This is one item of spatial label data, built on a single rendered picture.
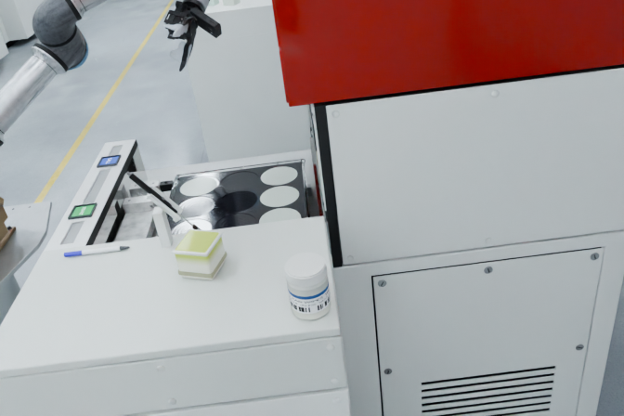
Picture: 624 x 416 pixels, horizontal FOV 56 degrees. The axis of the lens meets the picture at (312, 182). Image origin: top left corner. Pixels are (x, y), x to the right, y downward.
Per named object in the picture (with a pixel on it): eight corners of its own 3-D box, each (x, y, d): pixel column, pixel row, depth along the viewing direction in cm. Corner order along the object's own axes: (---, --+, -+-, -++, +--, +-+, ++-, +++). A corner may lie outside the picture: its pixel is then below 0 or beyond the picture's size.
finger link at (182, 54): (168, 69, 182) (174, 39, 181) (187, 72, 182) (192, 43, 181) (164, 68, 179) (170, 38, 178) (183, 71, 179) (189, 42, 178)
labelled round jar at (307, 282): (330, 291, 105) (324, 249, 100) (332, 318, 99) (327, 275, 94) (291, 295, 105) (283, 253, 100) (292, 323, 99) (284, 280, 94)
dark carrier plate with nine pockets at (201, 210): (301, 163, 164) (301, 162, 163) (308, 233, 134) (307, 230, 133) (180, 178, 164) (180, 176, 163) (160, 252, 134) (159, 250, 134)
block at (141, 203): (157, 202, 156) (154, 193, 155) (155, 210, 153) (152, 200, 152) (127, 206, 156) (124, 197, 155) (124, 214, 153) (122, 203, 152)
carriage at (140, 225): (164, 195, 165) (162, 187, 164) (139, 277, 134) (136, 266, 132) (136, 199, 165) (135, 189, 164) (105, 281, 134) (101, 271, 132)
